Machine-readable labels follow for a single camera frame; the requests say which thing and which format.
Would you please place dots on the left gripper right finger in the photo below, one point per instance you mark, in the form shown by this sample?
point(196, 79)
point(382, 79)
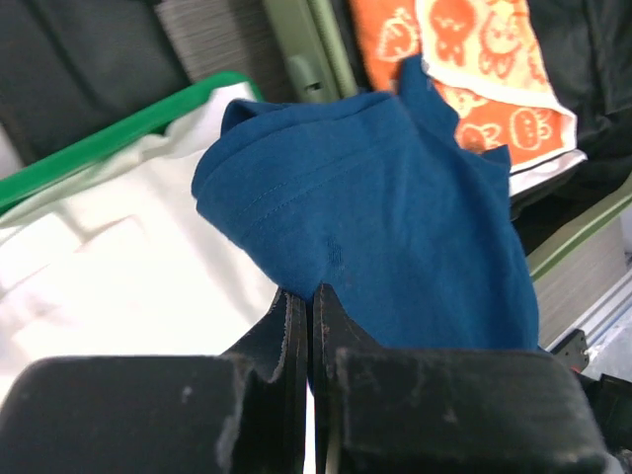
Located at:
point(443, 411)

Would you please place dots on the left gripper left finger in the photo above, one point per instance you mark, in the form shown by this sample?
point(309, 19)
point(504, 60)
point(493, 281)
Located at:
point(239, 412)

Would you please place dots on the blue garment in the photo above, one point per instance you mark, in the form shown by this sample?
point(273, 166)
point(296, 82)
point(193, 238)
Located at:
point(373, 196)

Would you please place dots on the white garment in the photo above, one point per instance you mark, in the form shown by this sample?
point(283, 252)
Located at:
point(116, 261)

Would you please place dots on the green plastic tray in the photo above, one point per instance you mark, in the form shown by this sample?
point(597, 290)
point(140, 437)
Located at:
point(110, 140)

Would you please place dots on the orange cartoon print towel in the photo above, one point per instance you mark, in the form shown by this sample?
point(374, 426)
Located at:
point(484, 59)

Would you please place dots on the green hard-shell suitcase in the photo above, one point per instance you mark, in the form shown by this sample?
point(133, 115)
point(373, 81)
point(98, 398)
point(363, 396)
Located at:
point(311, 39)

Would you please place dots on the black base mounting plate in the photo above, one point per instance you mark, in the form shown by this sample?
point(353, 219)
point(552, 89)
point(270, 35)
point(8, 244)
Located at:
point(572, 351)

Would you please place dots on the aluminium frame rail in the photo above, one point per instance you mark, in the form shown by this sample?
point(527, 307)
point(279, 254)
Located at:
point(601, 315)

